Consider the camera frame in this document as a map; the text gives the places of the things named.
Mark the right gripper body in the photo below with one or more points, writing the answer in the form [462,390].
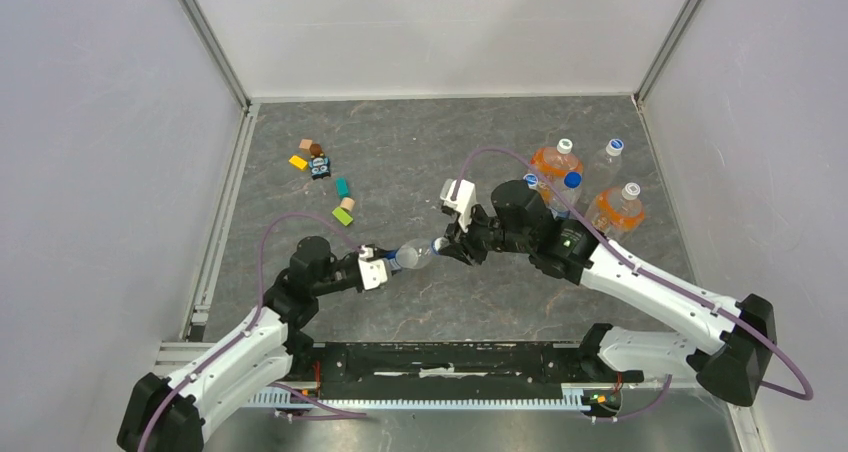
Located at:
[484,235]

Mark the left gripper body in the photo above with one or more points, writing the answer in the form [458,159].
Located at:
[363,249]

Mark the blue label bottle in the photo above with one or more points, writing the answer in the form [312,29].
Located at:
[413,255]

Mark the clear plastic bottle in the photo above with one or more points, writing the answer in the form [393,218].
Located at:
[530,181]

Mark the white green bottle cap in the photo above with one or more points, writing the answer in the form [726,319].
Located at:
[438,245]

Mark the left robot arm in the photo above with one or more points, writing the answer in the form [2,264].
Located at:
[181,411]

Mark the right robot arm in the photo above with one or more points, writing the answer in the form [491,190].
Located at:
[717,340]

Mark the blue cap pepsi bottle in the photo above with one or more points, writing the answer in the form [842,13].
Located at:
[566,190]

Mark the orange bottle left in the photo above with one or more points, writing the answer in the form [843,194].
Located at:
[554,163]

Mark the orange bottle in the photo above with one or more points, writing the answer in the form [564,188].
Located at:
[617,211]
[554,163]

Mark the orange bottle right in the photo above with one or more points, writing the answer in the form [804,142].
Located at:
[617,211]

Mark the clear bottle white cap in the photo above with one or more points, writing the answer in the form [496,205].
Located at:
[602,168]

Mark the green block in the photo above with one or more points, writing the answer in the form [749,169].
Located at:
[343,216]

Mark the tan cylinder block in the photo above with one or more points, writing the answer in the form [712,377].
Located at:
[347,204]

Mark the teal block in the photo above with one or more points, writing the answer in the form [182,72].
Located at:
[342,188]

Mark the yellow block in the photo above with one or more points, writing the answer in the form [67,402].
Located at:
[298,162]

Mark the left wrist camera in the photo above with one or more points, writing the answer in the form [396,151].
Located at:
[374,270]

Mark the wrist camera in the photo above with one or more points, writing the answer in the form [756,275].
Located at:
[458,199]
[374,270]

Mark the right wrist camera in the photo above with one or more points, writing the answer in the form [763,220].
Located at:
[458,199]

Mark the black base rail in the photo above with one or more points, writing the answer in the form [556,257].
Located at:
[451,370]

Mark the white cable tray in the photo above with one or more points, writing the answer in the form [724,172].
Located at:
[570,399]

